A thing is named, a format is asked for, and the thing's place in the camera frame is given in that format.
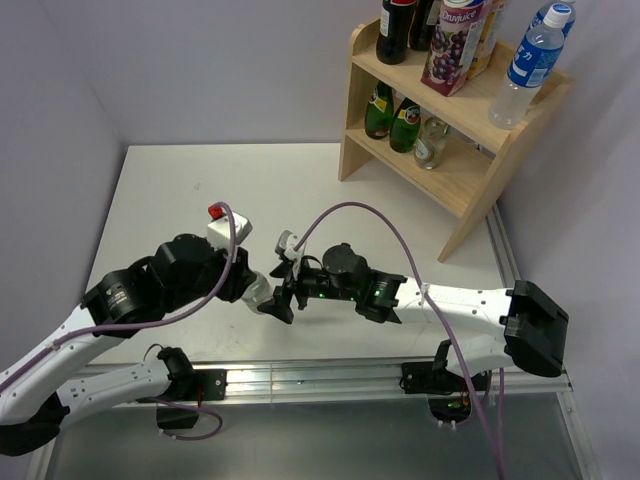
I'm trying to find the clear glass bottle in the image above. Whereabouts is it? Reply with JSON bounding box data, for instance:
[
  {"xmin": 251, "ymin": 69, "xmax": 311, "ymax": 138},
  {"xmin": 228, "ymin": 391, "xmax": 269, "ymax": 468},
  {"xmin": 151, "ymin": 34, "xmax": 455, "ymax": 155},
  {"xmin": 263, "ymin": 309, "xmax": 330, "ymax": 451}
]
[
  {"xmin": 413, "ymin": 116, "xmax": 450, "ymax": 170},
  {"xmin": 241, "ymin": 272, "xmax": 273, "ymax": 314}
]

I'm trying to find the green glass bottle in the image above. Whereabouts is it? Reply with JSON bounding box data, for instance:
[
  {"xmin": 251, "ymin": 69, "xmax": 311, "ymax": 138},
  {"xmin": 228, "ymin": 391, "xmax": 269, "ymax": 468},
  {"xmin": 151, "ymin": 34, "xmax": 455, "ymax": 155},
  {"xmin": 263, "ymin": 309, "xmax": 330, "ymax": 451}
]
[
  {"xmin": 390, "ymin": 97, "xmax": 421, "ymax": 153},
  {"xmin": 364, "ymin": 81, "xmax": 394, "ymax": 140}
]

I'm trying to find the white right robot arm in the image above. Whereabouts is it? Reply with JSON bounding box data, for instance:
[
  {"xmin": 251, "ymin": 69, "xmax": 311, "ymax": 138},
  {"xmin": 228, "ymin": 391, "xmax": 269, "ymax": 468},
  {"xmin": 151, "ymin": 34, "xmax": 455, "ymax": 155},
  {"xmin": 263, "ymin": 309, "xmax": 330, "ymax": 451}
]
[{"xmin": 257, "ymin": 243, "xmax": 569, "ymax": 390}]

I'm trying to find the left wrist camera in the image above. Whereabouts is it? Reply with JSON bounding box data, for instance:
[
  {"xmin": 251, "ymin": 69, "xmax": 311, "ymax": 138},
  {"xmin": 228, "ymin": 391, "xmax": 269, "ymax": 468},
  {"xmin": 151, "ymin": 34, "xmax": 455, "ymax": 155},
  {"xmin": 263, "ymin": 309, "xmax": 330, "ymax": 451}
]
[{"xmin": 207, "ymin": 203, "xmax": 253, "ymax": 249}]

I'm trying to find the cola glass bottle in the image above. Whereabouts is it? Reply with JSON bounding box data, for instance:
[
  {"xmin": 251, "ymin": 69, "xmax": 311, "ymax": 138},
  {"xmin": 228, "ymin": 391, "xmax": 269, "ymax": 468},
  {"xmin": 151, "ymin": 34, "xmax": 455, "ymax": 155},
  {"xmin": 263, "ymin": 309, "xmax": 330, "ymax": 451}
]
[
  {"xmin": 409, "ymin": 0, "xmax": 442, "ymax": 51},
  {"xmin": 376, "ymin": 0, "xmax": 417, "ymax": 65}
]

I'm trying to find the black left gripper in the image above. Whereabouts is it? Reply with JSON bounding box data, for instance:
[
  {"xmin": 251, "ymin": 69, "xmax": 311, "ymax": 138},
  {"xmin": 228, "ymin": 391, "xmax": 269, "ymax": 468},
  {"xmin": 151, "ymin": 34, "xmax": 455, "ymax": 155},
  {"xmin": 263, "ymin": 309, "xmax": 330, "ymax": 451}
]
[{"xmin": 164, "ymin": 238, "xmax": 257, "ymax": 313}]

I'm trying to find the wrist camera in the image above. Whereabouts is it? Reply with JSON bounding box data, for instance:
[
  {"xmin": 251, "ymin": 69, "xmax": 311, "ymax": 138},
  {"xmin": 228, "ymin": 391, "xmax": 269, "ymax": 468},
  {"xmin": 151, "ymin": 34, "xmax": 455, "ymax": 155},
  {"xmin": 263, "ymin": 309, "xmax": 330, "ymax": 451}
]
[
  {"xmin": 275, "ymin": 230, "xmax": 305, "ymax": 273},
  {"xmin": 207, "ymin": 203, "xmax": 253, "ymax": 249}
]

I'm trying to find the blue-cap water bottle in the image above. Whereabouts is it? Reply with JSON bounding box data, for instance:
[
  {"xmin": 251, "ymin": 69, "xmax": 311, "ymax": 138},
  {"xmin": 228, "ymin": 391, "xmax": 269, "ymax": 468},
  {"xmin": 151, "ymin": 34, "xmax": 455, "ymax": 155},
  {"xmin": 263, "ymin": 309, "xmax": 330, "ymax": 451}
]
[
  {"xmin": 488, "ymin": 1, "xmax": 575, "ymax": 130},
  {"xmin": 529, "ymin": 0, "xmax": 577, "ymax": 41}
]

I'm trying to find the aluminium mounting rail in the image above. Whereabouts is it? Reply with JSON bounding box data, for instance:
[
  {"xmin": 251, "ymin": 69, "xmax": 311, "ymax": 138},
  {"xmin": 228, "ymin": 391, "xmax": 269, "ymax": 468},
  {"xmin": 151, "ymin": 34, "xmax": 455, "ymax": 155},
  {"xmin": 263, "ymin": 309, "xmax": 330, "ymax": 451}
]
[{"xmin": 74, "ymin": 209, "xmax": 574, "ymax": 409}]

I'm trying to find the wooden shelf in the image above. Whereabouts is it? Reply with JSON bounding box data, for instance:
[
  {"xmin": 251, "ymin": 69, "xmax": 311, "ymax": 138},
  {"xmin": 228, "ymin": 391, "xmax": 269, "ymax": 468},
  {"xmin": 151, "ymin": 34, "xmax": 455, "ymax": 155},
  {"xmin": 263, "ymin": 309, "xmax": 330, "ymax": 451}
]
[{"xmin": 338, "ymin": 20, "xmax": 575, "ymax": 261}]

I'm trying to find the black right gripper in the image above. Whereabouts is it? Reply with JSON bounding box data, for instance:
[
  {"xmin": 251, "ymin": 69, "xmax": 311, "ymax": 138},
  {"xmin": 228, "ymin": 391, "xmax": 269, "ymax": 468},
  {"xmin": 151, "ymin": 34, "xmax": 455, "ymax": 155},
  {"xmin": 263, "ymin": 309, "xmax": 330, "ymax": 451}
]
[{"xmin": 258, "ymin": 254, "xmax": 359, "ymax": 323}]

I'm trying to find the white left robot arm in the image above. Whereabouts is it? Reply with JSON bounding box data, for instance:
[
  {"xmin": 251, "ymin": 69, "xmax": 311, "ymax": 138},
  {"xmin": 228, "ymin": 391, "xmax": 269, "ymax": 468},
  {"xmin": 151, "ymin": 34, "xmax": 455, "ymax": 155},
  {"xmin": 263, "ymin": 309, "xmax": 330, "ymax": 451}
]
[{"xmin": 1, "ymin": 234, "xmax": 257, "ymax": 457}]

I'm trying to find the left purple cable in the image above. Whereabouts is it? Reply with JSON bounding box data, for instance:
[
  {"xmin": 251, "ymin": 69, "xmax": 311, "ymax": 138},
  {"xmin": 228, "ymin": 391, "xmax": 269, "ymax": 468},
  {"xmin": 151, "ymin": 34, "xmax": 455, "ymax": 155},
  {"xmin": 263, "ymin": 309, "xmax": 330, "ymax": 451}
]
[{"xmin": 0, "ymin": 202, "xmax": 239, "ymax": 442}]

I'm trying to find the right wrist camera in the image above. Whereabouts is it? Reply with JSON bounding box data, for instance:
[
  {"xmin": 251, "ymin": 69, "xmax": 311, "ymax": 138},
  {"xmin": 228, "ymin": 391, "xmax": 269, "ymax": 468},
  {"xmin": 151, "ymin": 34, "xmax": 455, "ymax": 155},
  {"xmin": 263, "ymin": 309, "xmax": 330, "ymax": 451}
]
[{"xmin": 275, "ymin": 230, "xmax": 305, "ymax": 273}]

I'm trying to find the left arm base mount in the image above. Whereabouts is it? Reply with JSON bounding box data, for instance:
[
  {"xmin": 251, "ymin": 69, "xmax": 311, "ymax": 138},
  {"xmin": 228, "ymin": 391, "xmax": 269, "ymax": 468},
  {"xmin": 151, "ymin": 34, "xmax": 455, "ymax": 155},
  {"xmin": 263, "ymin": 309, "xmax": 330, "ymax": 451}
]
[{"xmin": 136, "ymin": 369, "xmax": 227, "ymax": 441}]

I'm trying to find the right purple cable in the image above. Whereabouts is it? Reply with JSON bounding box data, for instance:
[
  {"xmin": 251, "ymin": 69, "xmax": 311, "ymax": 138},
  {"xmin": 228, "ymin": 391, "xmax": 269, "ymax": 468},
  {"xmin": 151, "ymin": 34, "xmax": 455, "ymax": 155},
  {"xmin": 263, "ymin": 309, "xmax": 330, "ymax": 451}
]
[{"xmin": 294, "ymin": 201, "xmax": 507, "ymax": 480}]

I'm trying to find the orange juice carton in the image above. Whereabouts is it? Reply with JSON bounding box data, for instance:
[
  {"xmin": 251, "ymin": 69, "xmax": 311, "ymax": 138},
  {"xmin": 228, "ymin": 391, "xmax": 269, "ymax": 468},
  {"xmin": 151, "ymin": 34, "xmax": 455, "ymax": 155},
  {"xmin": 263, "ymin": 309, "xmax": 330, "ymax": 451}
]
[{"xmin": 466, "ymin": 0, "xmax": 511, "ymax": 80}]

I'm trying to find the purple juice carton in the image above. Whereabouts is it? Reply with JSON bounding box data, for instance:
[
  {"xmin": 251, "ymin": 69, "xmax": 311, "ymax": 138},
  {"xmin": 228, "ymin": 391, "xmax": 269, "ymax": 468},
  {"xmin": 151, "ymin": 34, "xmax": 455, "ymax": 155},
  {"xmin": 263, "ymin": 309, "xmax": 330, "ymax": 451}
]
[{"xmin": 421, "ymin": 0, "xmax": 493, "ymax": 97}]

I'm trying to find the purple cable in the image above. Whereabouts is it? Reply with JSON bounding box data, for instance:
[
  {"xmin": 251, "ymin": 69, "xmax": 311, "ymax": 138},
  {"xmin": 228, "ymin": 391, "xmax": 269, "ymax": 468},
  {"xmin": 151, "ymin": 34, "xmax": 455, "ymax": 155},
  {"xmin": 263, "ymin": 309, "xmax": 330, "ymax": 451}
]
[
  {"xmin": 0, "ymin": 202, "xmax": 239, "ymax": 442},
  {"xmin": 294, "ymin": 201, "xmax": 507, "ymax": 480}
]

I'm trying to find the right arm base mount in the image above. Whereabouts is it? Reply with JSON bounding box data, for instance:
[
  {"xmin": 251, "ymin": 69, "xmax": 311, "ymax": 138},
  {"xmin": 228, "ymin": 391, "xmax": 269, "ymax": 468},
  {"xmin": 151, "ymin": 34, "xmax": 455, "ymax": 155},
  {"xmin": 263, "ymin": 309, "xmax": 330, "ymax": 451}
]
[{"xmin": 399, "ymin": 362, "xmax": 472, "ymax": 422}]

